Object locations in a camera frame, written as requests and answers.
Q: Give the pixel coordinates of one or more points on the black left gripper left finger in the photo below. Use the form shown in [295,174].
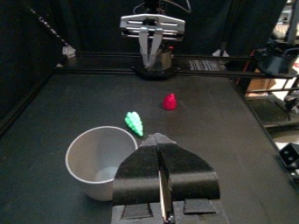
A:
[133,178]

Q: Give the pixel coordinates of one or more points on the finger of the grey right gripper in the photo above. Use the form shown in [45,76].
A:
[155,46]
[144,43]

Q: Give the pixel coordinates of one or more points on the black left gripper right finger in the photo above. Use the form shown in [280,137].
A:
[192,178]

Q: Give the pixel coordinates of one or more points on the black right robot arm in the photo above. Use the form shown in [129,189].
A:
[155,74]

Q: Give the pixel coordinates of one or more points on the green toy grapes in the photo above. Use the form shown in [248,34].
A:
[133,122]

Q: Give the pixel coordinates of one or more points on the white plastic cup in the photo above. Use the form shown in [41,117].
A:
[97,157]

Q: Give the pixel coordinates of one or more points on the black cloth curtain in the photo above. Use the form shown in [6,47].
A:
[97,26]

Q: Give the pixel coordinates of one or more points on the white clamp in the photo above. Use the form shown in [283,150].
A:
[68,51]
[220,53]

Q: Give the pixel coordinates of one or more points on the red toy strawberry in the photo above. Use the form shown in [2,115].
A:
[169,102]

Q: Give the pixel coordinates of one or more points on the brown cardboard box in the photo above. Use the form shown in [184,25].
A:
[259,84]

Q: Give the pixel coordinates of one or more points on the black round device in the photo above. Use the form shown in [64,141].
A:
[277,59]

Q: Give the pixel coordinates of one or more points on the black frame pole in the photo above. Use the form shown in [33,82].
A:
[228,26]

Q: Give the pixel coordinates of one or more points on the black corner bracket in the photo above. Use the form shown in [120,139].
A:
[289,157]

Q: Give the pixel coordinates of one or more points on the grey metal post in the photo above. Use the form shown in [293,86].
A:
[292,23]

